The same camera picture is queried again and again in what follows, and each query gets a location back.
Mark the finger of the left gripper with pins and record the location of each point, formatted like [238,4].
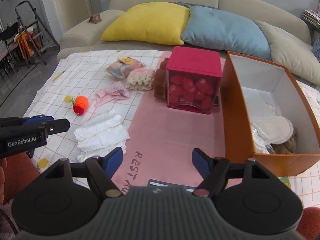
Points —
[16,121]
[48,128]

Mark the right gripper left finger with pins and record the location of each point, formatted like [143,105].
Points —
[99,172]

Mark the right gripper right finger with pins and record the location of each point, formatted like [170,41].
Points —
[216,172]

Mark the orange crochet fruit toy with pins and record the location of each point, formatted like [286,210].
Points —
[80,103]

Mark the white cloth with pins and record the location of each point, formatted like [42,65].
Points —
[100,136]

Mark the pink cloth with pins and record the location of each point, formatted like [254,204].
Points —
[116,91]

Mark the white item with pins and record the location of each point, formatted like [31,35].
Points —
[268,126]

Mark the brown knitted soft item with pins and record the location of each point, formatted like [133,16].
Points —
[289,147]

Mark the yellow labelled plastic packet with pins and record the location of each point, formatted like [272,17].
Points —
[123,67]

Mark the pink white knitted scrunchie pack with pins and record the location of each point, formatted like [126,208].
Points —
[140,79]

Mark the person's left hand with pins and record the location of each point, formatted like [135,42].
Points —
[3,166]

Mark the white lemon grid tablecloth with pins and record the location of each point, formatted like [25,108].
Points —
[84,74]

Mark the pink paper mat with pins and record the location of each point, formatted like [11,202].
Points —
[161,144]

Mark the black step ladder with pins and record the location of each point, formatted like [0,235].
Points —
[34,38]

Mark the orange cardboard box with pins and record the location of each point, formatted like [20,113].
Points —
[248,87]

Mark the beige fabric sofa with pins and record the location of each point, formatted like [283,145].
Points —
[86,36]

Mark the red lidded storage cube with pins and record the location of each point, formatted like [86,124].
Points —
[193,77]

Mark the brown ridged block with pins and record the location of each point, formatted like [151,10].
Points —
[160,81]

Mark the small brown card stand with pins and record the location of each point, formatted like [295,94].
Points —
[95,18]

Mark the beige door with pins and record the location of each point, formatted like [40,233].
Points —
[72,12]

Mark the yellow cushion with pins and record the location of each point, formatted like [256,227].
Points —
[154,22]

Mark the beige grey cushion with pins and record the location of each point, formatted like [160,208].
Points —
[291,52]

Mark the light blue cushion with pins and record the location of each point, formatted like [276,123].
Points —
[221,30]

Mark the stack of books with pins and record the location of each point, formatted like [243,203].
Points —
[311,17]

